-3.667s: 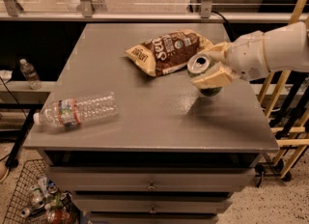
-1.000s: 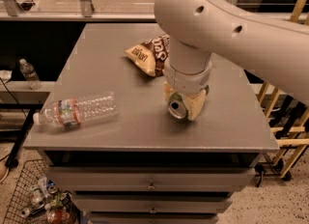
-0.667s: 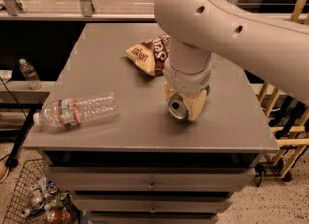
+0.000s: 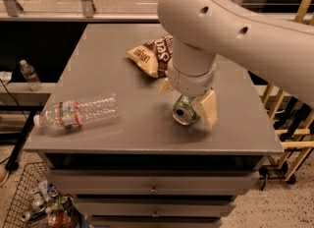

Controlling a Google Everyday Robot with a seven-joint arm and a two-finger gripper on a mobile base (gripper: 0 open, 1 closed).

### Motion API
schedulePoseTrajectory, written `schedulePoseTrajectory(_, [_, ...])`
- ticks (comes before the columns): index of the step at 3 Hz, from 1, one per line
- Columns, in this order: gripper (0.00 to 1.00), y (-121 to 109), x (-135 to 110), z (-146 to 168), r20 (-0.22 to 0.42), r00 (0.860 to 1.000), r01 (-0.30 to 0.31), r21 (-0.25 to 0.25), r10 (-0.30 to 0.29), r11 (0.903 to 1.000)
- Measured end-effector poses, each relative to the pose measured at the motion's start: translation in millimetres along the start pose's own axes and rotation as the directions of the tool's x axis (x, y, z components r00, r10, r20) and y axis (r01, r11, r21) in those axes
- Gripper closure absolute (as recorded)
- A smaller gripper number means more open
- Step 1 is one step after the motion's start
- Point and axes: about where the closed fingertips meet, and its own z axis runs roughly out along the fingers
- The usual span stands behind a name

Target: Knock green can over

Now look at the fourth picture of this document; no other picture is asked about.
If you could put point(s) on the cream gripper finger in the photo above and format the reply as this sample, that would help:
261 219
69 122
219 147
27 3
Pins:
165 87
205 106

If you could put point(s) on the clear plastic bottle lying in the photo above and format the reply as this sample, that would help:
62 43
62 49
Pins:
75 113

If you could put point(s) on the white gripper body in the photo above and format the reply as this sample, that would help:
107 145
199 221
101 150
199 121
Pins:
190 82

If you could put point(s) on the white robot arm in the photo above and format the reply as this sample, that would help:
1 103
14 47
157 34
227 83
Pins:
278 51

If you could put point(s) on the brown chip bag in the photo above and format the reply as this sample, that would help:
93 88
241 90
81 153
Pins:
153 56

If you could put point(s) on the metal railing beam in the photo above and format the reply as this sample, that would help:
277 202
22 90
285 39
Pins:
78 16

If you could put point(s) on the wire basket with trash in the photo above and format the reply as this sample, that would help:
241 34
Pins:
37 203

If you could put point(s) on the green soda can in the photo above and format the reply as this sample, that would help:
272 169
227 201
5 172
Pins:
183 111

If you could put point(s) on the grey side shelf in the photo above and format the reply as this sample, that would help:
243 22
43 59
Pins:
18 97

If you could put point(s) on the small upright water bottle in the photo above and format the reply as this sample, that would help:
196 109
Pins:
30 76

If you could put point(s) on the grey drawer cabinet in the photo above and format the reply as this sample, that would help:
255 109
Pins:
143 169

